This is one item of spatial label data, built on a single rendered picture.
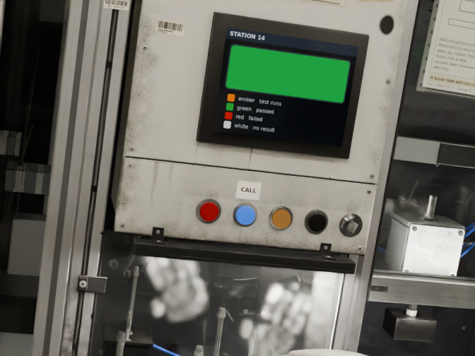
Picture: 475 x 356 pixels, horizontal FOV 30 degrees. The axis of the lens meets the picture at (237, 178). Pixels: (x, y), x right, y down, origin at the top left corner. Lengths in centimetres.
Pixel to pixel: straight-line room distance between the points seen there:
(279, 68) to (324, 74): 7
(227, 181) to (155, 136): 14
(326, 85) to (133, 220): 37
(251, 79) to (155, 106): 15
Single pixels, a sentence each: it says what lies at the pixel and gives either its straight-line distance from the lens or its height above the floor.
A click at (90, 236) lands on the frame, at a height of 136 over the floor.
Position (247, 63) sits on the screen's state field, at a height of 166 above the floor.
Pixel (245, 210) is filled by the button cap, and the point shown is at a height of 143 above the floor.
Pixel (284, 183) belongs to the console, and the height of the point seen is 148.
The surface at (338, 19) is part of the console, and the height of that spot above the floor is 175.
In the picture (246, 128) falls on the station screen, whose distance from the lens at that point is 138.
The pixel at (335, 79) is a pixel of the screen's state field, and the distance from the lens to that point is 140.
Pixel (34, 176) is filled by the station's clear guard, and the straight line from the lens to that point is 142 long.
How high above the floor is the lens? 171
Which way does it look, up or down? 10 degrees down
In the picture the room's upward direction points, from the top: 8 degrees clockwise
